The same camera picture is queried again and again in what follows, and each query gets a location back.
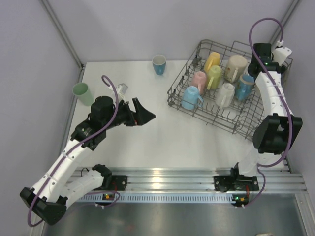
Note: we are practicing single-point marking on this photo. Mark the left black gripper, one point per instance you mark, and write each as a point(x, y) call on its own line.
point(141, 116)

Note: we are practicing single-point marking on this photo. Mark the light blue mug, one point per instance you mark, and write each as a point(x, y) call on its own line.
point(191, 98)

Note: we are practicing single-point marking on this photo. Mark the pink mug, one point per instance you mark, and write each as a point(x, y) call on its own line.
point(199, 80)

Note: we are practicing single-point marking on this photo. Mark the pale yellow-green mug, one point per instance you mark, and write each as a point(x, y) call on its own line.
point(213, 77)

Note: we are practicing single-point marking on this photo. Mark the white mug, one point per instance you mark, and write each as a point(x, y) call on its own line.
point(225, 95)

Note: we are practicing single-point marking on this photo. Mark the yellow mug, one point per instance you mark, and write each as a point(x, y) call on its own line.
point(213, 59)

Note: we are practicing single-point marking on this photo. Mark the blue butterfly mug orange inside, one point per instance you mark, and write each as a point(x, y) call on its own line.
point(244, 87)

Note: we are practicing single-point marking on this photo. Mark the floral cream mug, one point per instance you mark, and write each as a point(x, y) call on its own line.
point(235, 67)

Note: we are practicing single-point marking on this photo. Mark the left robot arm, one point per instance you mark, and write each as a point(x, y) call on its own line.
point(51, 197)

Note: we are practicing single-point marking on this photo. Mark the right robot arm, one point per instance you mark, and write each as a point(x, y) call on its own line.
point(274, 137)

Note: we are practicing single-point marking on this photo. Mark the dark blue mug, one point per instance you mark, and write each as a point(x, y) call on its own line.
point(159, 64)

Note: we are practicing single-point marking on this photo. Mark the green tumbler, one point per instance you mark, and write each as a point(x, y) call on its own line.
point(83, 94)

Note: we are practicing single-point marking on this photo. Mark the grey wire dish rack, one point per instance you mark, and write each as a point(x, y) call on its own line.
point(225, 111)

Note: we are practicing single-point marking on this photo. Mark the perforated cable tray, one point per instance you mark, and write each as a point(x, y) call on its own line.
point(125, 197)

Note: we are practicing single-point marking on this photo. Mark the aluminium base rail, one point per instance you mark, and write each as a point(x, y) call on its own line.
point(201, 180)

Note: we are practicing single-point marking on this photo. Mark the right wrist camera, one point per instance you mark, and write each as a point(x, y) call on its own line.
point(281, 53)

